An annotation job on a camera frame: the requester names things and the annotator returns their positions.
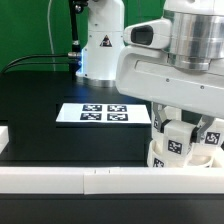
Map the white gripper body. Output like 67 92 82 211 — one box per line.
116 17 224 119

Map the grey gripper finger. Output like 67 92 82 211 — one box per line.
196 115 214 143
152 103 170 133

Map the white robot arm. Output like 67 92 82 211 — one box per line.
77 0 224 143

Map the white marker sheet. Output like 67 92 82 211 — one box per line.
56 103 151 124

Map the white front fence bar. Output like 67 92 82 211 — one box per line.
0 167 224 194

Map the white left fence bar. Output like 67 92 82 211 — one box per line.
0 126 9 154

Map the white thin cable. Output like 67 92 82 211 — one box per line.
46 0 57 72

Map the black cable upper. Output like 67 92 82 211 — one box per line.
0 51 82 75

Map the black cable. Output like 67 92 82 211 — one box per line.
0 60 82 76
0 51 82 75

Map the black cable lower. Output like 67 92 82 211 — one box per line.
0 60 82 76

